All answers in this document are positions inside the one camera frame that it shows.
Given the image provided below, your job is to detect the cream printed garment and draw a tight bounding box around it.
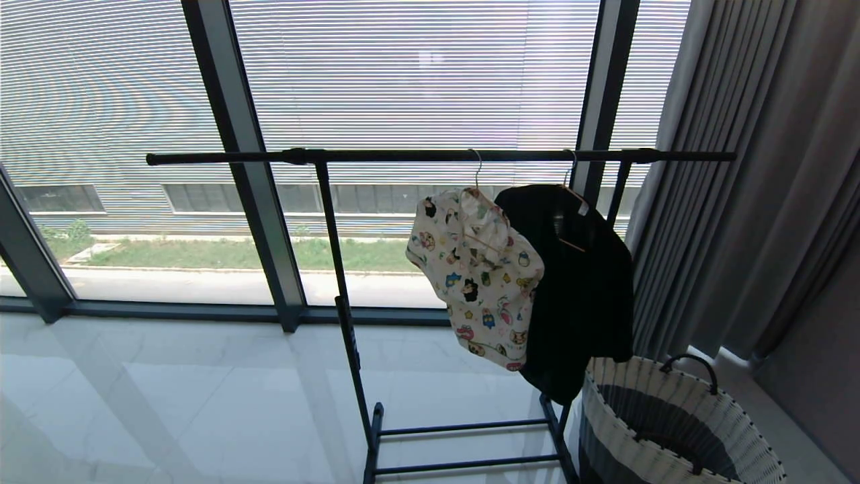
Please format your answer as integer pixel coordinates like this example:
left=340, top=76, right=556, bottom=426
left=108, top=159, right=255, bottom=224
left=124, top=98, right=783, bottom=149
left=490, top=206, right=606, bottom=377
left=405, top=187, right=546, bottom=372

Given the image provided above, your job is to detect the pink clothes hanger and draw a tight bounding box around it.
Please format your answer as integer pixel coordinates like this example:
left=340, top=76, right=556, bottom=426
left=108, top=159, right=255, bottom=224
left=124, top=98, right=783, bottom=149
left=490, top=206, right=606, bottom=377
left=554, top=149, right=592, bottom=254
left=460, top=148, right=505, bottom=255

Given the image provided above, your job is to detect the black garment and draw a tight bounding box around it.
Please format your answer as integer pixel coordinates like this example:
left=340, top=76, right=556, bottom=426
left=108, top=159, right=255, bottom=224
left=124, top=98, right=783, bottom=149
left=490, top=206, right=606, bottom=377
left=494, top=184, right=636, bottom=406

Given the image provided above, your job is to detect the black clothes rack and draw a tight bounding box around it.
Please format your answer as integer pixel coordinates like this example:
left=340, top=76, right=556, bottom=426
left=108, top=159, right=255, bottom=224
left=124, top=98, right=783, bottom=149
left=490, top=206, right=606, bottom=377
left=146, top=147, right=738, bottom=484

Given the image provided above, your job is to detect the white laundry basket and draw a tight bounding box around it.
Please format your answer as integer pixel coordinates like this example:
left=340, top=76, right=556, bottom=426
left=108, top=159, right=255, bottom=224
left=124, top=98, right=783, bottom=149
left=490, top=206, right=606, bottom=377
left=578, top=354, right=788, bottom=484

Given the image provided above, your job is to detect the window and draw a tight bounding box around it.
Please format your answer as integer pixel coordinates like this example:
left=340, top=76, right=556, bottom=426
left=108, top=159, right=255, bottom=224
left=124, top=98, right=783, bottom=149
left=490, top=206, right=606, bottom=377
left=0, top=0, right=693, bottom=333

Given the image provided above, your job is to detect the beige curtain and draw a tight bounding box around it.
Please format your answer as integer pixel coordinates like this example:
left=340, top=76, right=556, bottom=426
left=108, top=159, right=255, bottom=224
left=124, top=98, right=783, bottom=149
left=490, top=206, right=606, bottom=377
left=625, top=0, right=860, bottom=364

